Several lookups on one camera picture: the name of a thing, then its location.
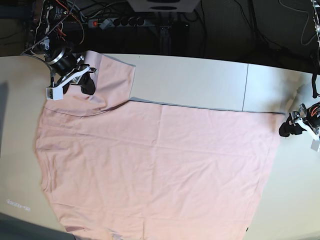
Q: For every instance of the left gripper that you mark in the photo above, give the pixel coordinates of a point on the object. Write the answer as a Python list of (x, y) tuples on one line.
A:
[(304, 118)]

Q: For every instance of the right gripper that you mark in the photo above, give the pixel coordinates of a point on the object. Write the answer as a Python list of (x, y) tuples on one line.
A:
[(72, 69)]

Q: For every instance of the pink T-shirt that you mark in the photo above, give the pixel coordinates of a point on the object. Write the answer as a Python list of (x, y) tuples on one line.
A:
[(115, 169)]

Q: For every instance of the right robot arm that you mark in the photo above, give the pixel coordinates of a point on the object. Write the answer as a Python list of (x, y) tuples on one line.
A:
[(47, 38)]

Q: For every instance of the grey box under table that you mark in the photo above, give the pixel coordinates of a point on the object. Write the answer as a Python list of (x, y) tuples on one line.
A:
[(180, 6)]

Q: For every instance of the small label sticker on table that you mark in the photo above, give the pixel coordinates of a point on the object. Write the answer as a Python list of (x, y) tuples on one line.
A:
[(17, 205)]

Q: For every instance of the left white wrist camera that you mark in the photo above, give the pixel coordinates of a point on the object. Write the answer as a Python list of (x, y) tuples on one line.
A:
[(315, 145)]

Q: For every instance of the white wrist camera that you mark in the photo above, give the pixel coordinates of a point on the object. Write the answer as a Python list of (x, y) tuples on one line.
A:
[(315, 145), (54, 93)]

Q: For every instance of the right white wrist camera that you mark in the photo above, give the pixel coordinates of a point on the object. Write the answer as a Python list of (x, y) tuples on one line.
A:
[(54, 93)]

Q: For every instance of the black power strip red switch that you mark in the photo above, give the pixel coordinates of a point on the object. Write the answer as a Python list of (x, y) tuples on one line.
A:
[(117, 22)]

